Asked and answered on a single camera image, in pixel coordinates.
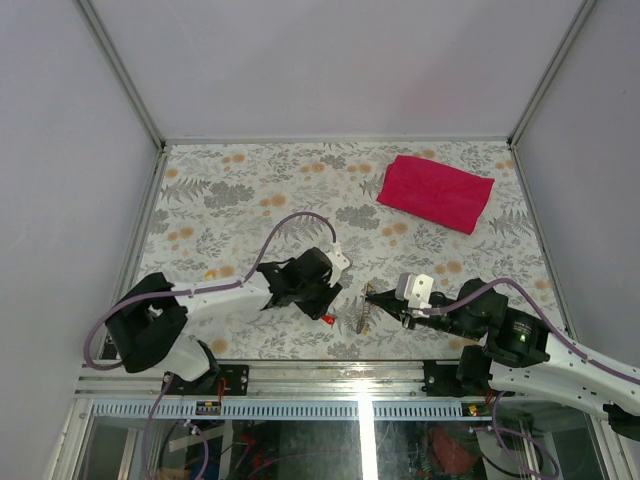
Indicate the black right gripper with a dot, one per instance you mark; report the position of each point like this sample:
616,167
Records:
388,301

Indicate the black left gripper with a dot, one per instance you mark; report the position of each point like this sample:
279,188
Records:
330,292

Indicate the metal key organiser with rings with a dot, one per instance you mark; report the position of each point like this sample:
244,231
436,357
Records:
365,312

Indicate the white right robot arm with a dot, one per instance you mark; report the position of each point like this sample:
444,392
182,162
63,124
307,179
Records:
512,351

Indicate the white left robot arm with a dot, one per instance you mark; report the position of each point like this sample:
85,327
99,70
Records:
147,326

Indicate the pink folded cloth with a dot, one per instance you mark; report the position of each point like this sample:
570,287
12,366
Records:
435,192

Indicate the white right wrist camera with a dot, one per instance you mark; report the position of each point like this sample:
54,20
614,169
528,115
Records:
415,289

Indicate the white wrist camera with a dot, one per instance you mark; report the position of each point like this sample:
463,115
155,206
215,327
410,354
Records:
415,289
338,259

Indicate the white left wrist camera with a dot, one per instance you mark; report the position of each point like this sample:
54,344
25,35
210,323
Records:
338,259

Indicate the white slotted cable duct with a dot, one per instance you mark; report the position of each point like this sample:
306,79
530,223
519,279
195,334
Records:
291,410

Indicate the aluminium mounting rail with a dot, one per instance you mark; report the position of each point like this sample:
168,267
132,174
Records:
324,380

